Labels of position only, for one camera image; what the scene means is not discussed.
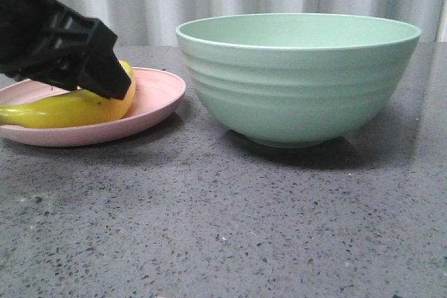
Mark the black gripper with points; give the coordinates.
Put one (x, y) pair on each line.
(83, 48)

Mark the yellow banana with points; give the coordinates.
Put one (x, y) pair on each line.
(75, 108)

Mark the green ribbed bowl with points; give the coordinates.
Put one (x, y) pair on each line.
(294, 80)

